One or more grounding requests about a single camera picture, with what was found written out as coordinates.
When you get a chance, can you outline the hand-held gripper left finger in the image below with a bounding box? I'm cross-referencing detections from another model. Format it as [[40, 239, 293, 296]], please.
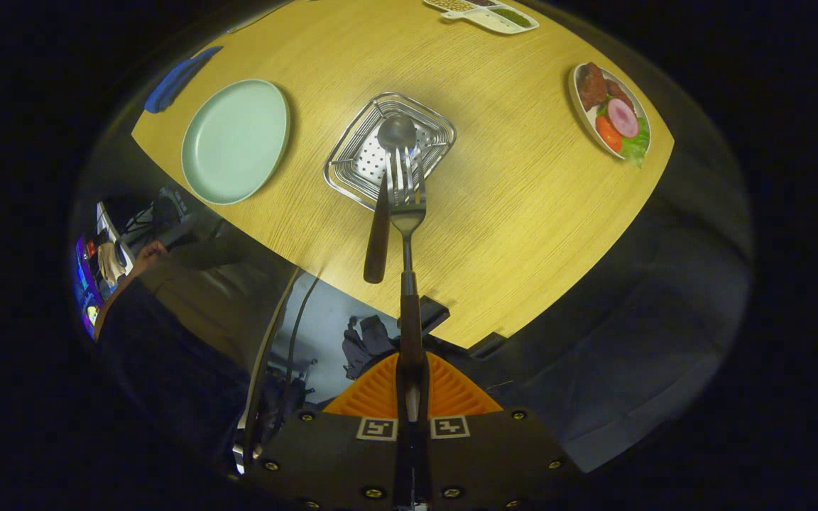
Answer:
[[239, 353, 413, 511]]

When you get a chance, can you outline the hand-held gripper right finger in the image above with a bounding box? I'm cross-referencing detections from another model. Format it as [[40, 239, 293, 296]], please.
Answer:
[[413, 353, 584, 511]]

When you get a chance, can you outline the wooden handled spoon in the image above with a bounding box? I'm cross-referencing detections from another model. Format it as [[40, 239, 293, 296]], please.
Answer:
[[363, 114, 418, 285]]

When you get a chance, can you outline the wooden handled fork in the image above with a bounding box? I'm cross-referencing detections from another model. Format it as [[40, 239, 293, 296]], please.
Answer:
[[386, 145, 430, 423]]

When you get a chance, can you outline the black table clamp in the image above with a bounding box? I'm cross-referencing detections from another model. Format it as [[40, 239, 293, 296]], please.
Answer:
[[398, 297, 451, 336]]

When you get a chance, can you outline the laptop with lit screen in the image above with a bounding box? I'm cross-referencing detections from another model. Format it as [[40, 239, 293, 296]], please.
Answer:
[[73, 236, 106, 339]]

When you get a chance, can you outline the green round plate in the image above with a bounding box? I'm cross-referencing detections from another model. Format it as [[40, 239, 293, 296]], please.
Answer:
[[181, 79, 290, 207]]

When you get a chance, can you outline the plate of meat and vegetables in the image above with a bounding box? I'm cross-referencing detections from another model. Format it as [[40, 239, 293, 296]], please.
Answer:
[[568, 62, 652, 167]]

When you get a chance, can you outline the blue folded cloth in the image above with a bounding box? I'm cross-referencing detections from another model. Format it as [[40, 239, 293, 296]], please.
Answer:
[[143, 45, 224, 114]]

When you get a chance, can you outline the white divided bean dish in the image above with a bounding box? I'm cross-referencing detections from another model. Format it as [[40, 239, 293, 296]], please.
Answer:
[[422, 0, 540, 35]]

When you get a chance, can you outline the metal wire basket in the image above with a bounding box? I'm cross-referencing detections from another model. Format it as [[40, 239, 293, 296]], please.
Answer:
[[323, 92, 457, 211]]

